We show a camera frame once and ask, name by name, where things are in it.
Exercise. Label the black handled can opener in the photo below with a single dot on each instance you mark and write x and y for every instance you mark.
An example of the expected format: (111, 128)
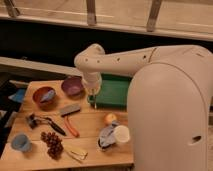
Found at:
(34, 120)

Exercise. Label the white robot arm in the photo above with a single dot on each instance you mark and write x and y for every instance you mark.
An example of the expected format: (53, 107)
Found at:
(168, 101)

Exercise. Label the silver fork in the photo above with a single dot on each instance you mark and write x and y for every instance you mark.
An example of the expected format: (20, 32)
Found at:
(95, 104)

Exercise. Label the blue cloth at edge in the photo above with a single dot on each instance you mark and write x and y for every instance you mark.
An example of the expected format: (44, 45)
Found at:
(18, 96)

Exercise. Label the blue object in bowl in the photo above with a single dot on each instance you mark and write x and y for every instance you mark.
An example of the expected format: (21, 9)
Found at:
(47, 96)

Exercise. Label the white cup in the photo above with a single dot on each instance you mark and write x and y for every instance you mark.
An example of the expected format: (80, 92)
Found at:
(121, 134)

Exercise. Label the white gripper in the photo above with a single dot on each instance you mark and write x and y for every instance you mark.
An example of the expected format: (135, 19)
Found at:
(92, 82)

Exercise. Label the bunch of dark grapes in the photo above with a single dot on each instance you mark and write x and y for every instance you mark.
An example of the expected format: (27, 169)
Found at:
(54, 144)

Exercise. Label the orange bowl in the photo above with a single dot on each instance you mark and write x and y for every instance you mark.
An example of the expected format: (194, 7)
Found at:
(37, 95)

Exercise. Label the grey brush orange handle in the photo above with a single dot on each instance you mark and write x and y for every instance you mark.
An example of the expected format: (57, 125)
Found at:
(65, 112)

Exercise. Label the blue white crumpled bag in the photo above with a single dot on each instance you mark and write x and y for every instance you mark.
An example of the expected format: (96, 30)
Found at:
(106, 136)

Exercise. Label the small orange apple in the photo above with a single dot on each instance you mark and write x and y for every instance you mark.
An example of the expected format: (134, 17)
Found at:
(109, 118)

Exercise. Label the purple bowl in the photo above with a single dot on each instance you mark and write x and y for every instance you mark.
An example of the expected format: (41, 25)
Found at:
(72, 86)

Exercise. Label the green plastic tray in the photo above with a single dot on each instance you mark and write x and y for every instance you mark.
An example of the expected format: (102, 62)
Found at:
(113, 94)

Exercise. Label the wooden table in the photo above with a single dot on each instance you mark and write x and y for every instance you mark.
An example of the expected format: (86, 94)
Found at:
(88, 122)

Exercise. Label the blue cup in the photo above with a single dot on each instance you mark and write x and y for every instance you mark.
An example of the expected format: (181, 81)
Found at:
(21, 143)

